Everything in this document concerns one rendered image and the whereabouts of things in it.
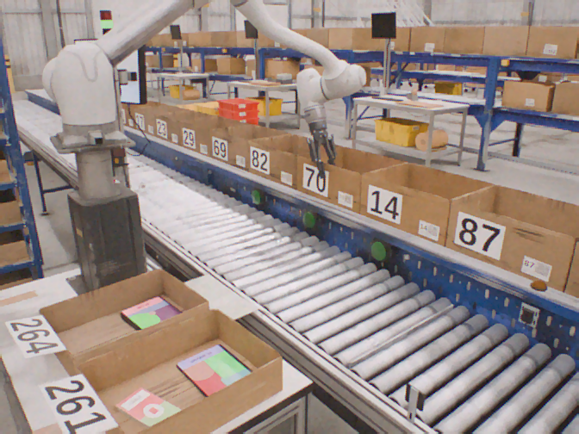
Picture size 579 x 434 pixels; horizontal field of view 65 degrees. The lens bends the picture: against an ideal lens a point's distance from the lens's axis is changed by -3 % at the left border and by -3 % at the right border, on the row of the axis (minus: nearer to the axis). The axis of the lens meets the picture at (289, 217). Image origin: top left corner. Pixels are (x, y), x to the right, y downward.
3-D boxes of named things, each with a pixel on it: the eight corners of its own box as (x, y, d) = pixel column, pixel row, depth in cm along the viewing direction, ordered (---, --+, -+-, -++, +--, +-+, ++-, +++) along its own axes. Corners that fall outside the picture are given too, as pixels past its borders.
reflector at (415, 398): (400, 421, 105) (405, 383, 101) (403, 419, 106) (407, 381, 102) (418, 434, 101) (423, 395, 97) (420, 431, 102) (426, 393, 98)
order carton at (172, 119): (155, 138, 330) (153, 114, 324) (193, 133, 347) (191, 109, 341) (180, 147, 301) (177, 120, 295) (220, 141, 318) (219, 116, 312)
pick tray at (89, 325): (43, 339, 129) (36, 308, 126) (164, 294, 153) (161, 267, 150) (79, 393, 110) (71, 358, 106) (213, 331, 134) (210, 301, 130)
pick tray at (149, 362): (82, 399, 107) (74, 365, 104) (218, 337, 131) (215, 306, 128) (134, 478, 88) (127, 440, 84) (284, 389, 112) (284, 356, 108)
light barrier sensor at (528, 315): (515, 325, 132) (519, 304, 130) (518, 322, 133) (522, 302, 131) (532, 331, 129) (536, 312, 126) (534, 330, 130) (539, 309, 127)
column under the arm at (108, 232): (90, 312, 143) (72, 211, 131) (65, 281, 162) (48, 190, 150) (166, 285, 159) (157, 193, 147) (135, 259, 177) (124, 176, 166)
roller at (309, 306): (269, 326, 145) (269, 313, 143) (382, 277, 175) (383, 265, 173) (279, 334, 141) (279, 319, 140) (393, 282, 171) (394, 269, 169)
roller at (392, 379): (361, 396, 116) (362, 380, 114) (476, 323, 146) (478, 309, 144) (376, 407, 113) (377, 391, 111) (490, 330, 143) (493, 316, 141)
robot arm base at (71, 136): (65, 151, 127) (63, 131, 125) (55, 136, 144) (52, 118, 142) (132, 145, 136) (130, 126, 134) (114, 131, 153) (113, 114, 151)
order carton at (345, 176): (295, 191, 214) (295, 154, 208) (342, 180, 231) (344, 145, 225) (358, 215, 185) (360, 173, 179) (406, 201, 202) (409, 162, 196)
